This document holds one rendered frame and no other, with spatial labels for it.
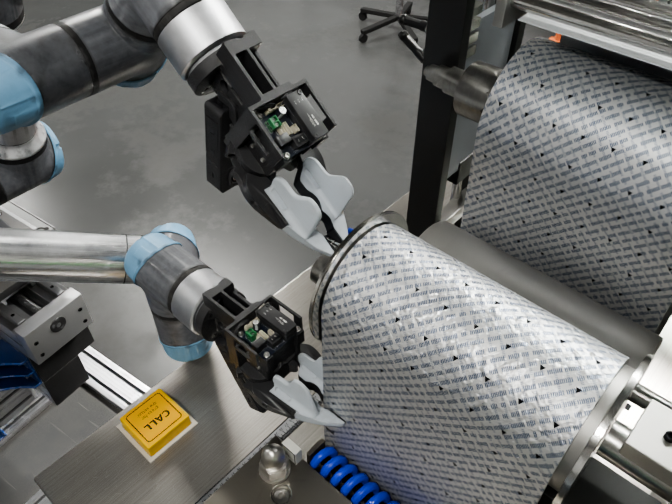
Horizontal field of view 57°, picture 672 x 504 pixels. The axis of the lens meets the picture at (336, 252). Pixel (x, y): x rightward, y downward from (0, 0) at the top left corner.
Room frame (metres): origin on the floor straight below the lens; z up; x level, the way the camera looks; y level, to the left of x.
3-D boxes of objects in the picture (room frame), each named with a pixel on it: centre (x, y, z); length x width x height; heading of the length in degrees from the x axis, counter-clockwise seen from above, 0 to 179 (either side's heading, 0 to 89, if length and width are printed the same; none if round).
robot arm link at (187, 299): (0.51, 0.16, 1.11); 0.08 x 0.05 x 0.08; 138
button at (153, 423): (0.46, 0.26, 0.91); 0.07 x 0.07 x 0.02; 48
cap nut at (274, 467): (0.33, 0.07, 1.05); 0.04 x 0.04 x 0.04
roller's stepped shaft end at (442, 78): (0.66, -0.13, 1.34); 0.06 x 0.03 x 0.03; 48
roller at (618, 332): (0.42, -0.20, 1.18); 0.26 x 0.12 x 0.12; 48
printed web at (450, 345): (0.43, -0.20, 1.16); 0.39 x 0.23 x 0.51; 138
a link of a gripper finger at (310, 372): (0.39, 0.01, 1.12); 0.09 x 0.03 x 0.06; 49
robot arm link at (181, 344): (0.57, 0.22, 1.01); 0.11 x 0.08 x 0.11; 16
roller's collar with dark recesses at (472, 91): (0.62, -0.18, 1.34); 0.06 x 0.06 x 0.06; 48
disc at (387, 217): (0.42, -0.03, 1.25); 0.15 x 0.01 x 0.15; 138
